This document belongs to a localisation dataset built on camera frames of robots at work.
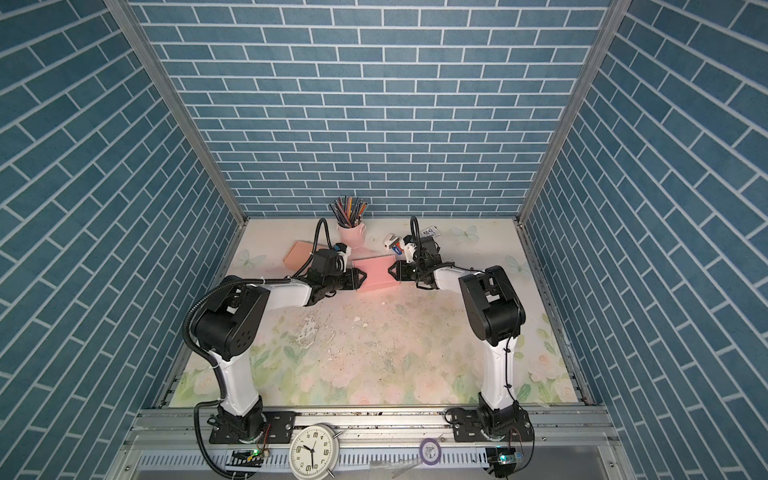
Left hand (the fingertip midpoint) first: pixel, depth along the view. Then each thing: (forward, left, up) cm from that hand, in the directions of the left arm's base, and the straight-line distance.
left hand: (363, 275), depth 99 cm
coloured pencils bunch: (+23, +6, +7) cm, 25 cm away
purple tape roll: (-51, -18, -4) cm, 54 cm away
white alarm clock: (-48, +9, -1) cm, 49 cm away
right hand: (+3, -9, 0) cm, 10 cm away
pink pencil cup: (+16, +5, +1) cm, 17 cm away
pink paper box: (+2, -4, +1) cm, 5 cm away
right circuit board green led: (-51, -36, -4) cm, 62 cm away
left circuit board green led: (-49, +26, -7) cm, 56 cm away
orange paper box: (+10, +24, -1) cm, 26 cm away
